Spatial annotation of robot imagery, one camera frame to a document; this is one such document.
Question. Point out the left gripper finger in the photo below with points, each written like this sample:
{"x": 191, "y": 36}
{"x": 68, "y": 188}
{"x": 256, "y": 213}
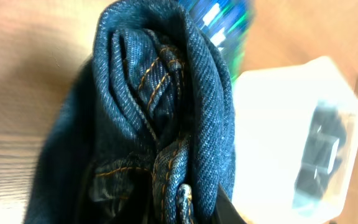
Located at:
{"x": 224, "y": 212}

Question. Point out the blue denim jeans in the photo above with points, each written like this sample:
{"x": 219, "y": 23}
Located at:
{"x": 146, "y": 134}

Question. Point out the blue sequin garment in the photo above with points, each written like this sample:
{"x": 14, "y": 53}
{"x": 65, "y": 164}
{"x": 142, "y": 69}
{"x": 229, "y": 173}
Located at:
{"x": 226, "y": 24}

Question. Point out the clear plastic storage bin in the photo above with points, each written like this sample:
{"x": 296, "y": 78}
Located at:
{"x": 274, "y": 108}

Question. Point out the small folded black garment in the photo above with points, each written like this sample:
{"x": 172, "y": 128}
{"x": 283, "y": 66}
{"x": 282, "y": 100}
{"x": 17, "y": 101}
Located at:
{"x": 327, "y": 136}

